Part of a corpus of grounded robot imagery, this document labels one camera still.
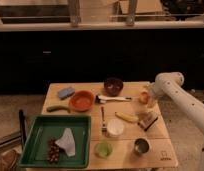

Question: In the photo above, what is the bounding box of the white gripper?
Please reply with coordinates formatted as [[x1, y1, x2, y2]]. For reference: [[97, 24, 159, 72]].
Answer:
[[143, 85, 157, 108]]

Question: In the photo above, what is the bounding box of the orange apple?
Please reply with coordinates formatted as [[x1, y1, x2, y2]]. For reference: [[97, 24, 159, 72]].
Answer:
[[139, 92, 150, 104]]

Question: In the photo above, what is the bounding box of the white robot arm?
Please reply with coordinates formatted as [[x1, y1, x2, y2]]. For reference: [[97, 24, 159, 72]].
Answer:
[[142, 72, 204, 134]]

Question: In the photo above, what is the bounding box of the white plastic cup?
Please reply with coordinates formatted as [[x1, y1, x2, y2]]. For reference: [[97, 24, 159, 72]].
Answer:
[[107, 119, 124, 137]]

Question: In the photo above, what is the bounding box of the metal cup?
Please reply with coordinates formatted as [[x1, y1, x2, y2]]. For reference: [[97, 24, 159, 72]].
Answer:
[[134, 138, 150, 156]]

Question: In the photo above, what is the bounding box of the green plastic cup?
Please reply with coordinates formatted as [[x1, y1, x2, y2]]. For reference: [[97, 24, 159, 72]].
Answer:
[[95, 141, 112, 158]]

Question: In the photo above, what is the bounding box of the wooden block brush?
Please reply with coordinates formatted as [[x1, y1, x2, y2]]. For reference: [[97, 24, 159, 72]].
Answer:
[[138, 112, 158, 131]]

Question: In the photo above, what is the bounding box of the yellow banana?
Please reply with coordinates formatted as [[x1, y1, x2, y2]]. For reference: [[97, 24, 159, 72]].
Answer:
[[115, 112, 139, 123]]

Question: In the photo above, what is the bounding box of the dark brown bowl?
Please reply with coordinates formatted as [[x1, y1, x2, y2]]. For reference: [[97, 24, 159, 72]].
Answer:
[[104, 77, 123, 96]]

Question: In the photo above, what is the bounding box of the metal fork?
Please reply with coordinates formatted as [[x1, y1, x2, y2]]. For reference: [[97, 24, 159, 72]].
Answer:
[[101, 106, 107, 132]]

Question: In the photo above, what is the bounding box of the orange bowl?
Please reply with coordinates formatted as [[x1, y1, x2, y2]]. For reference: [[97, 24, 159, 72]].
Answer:
[[69, 90, 95, 112]]

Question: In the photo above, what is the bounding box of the blue sponge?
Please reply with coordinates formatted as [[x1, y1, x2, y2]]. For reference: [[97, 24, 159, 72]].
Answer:
[[57, 87, 75, 99]]

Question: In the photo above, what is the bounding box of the green cucumber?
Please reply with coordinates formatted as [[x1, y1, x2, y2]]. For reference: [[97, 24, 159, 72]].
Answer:
[[46, 105, 71, 113]]

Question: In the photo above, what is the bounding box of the white cloth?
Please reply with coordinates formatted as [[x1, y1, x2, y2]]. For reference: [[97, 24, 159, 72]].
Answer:
[[55, 128, 76, 157]]

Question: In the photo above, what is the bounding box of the green plastic tray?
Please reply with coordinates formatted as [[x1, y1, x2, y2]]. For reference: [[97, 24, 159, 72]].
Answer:
[[19, 115, 91, 169]]

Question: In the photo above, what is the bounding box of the red grapes bunch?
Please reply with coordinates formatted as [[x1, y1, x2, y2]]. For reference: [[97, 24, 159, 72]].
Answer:
[[47, 139, 59, 163]]

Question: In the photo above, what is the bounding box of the black chair frame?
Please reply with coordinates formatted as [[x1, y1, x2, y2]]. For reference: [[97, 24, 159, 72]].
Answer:
[[0, 110, 27, 149]]

